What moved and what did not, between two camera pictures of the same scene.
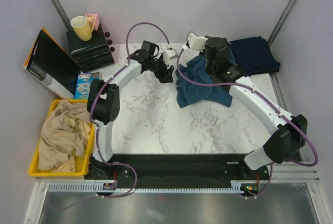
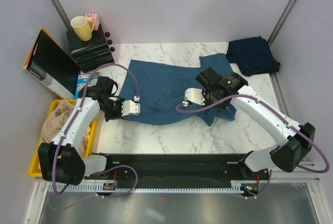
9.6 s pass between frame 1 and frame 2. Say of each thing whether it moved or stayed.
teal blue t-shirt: moved
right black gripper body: moved
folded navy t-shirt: stayed
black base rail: stayed
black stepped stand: stayed
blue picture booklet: stayed
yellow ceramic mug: stayed
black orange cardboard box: stayed
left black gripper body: moved
